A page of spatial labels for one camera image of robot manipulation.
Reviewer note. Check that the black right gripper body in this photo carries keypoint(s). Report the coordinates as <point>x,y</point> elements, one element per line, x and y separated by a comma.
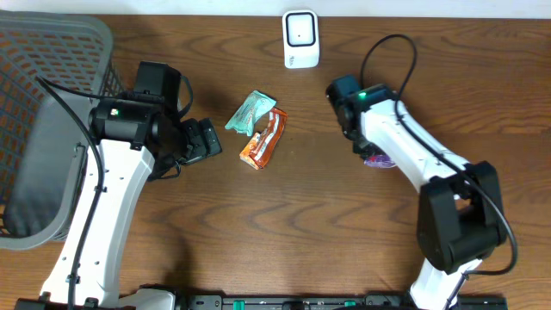
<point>361,145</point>

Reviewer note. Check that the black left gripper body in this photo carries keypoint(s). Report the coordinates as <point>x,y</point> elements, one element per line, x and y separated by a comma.
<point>200,140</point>

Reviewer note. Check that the purple snack packet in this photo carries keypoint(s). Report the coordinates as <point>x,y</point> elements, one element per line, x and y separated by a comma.
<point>379,161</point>

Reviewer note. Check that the orange tissue pack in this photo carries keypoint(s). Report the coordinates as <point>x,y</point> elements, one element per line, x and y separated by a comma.
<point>245,154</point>

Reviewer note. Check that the red chocolate bar wrapper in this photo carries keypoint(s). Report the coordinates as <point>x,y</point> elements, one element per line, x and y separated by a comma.
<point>265,143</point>

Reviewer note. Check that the green wet wipes pack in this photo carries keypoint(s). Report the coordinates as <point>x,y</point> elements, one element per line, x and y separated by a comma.
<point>255,106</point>

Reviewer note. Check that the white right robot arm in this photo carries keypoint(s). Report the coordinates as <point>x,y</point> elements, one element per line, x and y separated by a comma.
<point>459,206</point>

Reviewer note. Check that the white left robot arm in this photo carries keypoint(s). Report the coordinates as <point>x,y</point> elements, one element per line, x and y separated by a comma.
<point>134,137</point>

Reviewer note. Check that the white barcode scanner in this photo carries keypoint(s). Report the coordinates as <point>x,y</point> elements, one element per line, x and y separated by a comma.
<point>301,44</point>

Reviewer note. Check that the grey plastic basket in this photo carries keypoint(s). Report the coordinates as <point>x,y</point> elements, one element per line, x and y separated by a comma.
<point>43,152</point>

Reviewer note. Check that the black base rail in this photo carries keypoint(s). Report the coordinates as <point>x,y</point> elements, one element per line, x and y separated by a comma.
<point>301,302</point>

